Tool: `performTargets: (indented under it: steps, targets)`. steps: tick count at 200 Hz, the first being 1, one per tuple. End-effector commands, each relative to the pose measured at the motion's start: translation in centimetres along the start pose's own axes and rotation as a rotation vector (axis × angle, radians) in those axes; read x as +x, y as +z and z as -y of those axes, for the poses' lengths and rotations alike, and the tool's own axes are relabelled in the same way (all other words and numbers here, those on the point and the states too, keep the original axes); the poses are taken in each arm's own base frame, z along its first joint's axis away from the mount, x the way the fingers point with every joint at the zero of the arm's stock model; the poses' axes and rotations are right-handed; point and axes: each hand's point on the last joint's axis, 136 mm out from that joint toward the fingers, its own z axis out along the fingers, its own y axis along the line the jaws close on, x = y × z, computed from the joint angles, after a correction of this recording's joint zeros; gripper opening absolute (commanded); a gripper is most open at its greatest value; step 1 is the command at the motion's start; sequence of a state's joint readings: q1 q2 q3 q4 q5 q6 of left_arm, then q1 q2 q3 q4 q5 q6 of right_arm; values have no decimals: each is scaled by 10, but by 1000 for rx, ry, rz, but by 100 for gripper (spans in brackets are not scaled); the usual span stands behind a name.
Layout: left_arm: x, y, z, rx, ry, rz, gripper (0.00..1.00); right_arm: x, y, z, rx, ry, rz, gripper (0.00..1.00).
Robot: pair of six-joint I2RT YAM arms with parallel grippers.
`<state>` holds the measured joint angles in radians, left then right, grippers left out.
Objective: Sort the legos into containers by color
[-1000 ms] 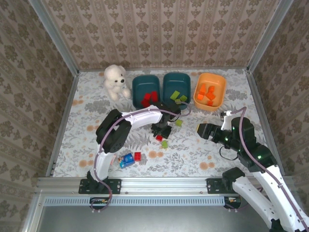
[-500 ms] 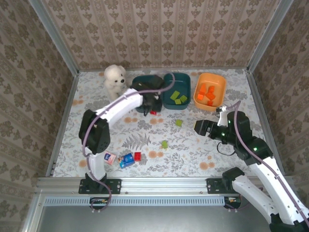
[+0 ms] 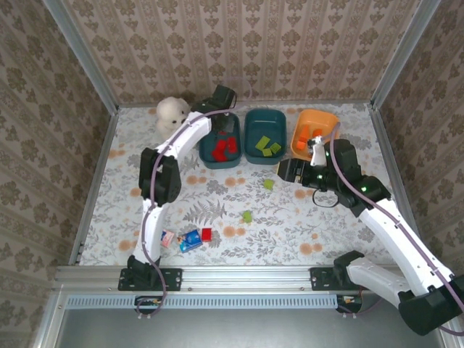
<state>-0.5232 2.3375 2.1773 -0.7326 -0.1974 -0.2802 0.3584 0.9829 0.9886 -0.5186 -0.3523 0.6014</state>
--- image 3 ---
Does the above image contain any teal plastic container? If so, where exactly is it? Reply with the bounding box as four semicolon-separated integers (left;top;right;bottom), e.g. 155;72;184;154
243;108;288;166
197;112;243;170

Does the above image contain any orange plastic container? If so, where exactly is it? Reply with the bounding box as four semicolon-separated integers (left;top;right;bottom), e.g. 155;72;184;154
290;109;341;162

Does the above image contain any floral printed table sheet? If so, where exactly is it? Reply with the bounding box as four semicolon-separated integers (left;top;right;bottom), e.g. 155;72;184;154
78;103;418;266

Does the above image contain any white teddy bear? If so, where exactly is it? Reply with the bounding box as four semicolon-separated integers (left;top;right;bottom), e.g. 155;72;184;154
155;96;193;141

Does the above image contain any blue tissue pack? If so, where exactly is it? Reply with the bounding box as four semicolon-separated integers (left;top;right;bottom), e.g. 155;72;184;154
176;228;204;254

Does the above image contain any pink tissue pack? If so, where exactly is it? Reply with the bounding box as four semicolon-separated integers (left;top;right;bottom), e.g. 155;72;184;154
159;229;176;249

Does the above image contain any grey metal panel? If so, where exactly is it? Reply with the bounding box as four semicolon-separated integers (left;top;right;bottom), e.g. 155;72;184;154
34;289;464;348

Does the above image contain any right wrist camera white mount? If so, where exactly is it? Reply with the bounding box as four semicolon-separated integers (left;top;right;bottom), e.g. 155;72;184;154
307;135;328;167

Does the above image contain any thin black cable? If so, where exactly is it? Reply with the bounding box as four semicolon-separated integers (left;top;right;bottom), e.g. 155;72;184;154
312;188;341;209

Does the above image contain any aluminium table edge rail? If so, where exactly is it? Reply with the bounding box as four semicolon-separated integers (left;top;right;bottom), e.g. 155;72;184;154
116;99;374;109
67;104;120;268
368;104;429;265

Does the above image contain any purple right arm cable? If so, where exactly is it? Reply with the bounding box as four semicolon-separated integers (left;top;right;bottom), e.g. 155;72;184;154
328;121;464;336

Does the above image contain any wide aluminium mounting rail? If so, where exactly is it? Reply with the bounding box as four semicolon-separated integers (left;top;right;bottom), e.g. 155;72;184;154
54;264;442;293

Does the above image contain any aluminium frame post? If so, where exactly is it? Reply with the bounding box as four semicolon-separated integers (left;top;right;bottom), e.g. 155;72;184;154
42;0;120;115
370;0;442;110

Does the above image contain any grey slotted cable duct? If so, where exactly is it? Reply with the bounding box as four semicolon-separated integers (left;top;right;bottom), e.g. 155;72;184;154
65;294;363;310

